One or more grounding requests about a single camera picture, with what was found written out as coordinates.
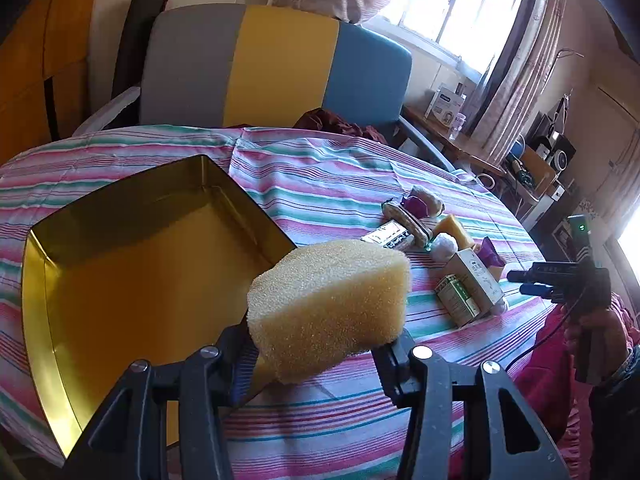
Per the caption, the gold metal tray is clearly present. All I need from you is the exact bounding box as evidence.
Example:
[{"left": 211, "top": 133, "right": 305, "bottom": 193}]
[{"left": 22, "top": 155, "right": 294, "bottom": 454}]

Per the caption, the small yellow sponge piece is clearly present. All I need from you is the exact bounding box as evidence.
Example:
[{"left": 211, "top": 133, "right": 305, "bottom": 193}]
[{"left": 433, "top": 214, "right": 475, "bottom": 250}]

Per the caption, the grey yellow blue chair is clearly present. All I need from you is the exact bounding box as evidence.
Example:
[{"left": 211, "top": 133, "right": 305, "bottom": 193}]
[{"left": 75, "top": 3, "right": 454, "bottom": 171}]

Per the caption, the dark red cloth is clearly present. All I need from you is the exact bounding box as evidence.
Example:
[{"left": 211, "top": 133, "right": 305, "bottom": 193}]
[{"left": 293, "top": 107, "right": 387, "bottom": 144}]

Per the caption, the purple plastic wrapper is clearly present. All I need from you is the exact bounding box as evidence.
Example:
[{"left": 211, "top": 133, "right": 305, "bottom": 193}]
[{"left": 475, "top": 236, "right": 506, "bottom": 269}]

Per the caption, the dark rolled mat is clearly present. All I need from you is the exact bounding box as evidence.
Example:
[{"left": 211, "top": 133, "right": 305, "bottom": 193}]
[{"left": 111, "top": 0, "right": 167, "bottom": 99}]

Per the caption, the beige bandage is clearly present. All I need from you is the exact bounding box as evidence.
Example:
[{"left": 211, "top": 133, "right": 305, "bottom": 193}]
[{"left": 410, "top": 185, "right": 445, "bottom": 218}]

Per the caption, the large yellow sponge block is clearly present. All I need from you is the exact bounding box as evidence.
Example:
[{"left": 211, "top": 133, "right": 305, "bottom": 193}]
[{"left": 246, "top": 240, "right": 411, "bottom": 384}]

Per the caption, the patterned packet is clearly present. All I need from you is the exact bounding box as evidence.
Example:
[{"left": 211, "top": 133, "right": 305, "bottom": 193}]
[{"left": 360, "top": 220, "right": 414, "bottom": 252}]

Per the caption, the person's right hand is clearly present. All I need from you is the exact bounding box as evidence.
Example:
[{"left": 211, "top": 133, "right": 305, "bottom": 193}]
[{"left": 564, "top": 307, "right": 629, "bottom": 386}]

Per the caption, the white box on desk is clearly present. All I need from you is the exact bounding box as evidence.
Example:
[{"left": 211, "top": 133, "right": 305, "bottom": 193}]
[{"left": 424, "top": 84, "right": 466, "bottom": 127}]

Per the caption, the pink patterned curtain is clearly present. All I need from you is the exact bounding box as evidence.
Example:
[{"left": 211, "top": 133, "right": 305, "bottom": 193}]
[{"left": 470, "top": 0, "right": 567, "bottom": 164}]

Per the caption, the wooden wardrobe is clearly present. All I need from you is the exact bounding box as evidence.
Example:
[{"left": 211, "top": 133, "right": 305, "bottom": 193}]
[{"left": 1, "top": 0, "right": 93, "bottom": 162}]

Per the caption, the wooden side desk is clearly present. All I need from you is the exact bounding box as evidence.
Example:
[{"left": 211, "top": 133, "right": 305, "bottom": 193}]
[{"left": 401, "top": 105, "right": 506, "bottom": 178}]

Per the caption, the white tall medicine box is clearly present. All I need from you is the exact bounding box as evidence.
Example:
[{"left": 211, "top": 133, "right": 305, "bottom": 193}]
[{"left": 444, "top": 248, "right": 503, "bottom": 314}]

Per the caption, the green small medicine box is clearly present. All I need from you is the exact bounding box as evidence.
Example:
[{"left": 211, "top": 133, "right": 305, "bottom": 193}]
[{"left": 435, "top": 274, "right": 480, "bottom": 327}]

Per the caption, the white gauze ball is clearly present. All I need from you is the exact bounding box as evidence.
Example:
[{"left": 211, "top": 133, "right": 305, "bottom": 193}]
[{"left": 428, "top": 233, "right": 458, "bottom": 263}]

